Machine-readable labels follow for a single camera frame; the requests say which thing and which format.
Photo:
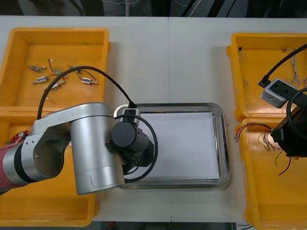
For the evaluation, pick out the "yellow-orange plastic bin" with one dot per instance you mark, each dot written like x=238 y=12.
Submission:
x=48 y=203
x=24 y=95
x=254 y=72
x=275 y=196

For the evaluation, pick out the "white sheet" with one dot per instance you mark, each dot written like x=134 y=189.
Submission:
x=187 y=143

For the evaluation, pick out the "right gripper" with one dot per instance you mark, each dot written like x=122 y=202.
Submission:
x=295 y=141

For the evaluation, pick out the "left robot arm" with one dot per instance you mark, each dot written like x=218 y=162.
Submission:
x=91 y=143

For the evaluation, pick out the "group of metal solenoids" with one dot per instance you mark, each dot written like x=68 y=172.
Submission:
x=41 y=79

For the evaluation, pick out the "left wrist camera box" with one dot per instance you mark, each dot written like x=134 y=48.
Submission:
x=131 y=112

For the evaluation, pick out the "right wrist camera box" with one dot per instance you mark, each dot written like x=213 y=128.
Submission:
x=275 y=93

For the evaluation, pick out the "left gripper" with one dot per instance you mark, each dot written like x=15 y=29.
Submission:
x=141 y=159

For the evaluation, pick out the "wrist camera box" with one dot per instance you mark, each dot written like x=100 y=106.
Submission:
x=275 y=93
x=131 y=112

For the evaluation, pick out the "round red circuit board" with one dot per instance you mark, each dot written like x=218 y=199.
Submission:
x=18 y=138

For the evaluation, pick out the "steel tray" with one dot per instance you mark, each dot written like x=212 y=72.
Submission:
x=224 y=143

